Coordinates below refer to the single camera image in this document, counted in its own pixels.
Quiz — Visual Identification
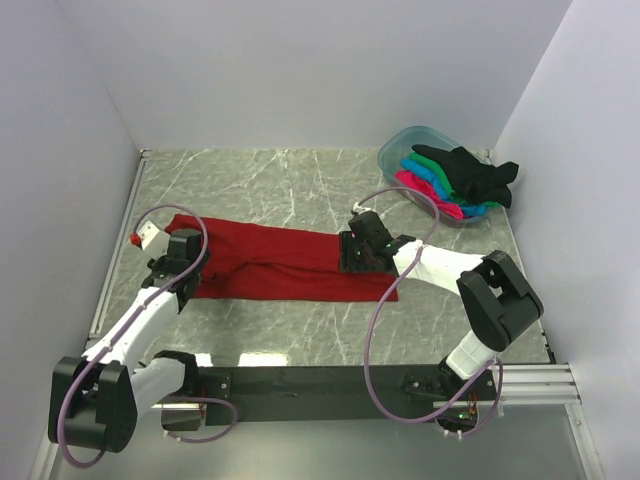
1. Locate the red t shirt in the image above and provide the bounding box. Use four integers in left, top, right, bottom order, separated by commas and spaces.
196, 218, 394, 303

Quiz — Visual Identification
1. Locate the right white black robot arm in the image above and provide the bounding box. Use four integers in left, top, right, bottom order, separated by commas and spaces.
340, 206, 544, 399

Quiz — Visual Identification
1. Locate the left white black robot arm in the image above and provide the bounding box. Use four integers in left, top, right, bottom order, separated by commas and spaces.
48, 228, 210, 453

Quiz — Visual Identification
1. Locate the pink t shirt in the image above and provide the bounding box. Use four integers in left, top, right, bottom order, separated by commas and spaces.
395, 170, 464, 220

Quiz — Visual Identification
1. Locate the blue t shirt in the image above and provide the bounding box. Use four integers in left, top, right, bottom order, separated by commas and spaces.
395, 158, 488, 220

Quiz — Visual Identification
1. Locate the green t shirt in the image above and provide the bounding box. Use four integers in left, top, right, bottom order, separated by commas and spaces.
400, 154, 480, 207

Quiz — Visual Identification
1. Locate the clear plastic bin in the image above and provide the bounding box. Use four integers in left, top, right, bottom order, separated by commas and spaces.
377, 126, 488, 228

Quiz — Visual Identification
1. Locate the black t shirt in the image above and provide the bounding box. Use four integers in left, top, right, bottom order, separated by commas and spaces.
412, 144, 519, 208

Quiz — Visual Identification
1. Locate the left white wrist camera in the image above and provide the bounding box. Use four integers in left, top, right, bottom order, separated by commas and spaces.
129, 221, 170, 259

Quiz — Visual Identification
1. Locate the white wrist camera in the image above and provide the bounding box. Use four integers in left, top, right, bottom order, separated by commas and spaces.
351, 202, 372, 216
129, 221, 170, 259

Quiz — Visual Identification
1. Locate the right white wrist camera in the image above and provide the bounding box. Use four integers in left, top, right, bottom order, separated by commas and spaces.
351, 202, 372, 216

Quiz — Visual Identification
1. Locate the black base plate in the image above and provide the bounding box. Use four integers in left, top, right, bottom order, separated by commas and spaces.
159, 363, 499, 434

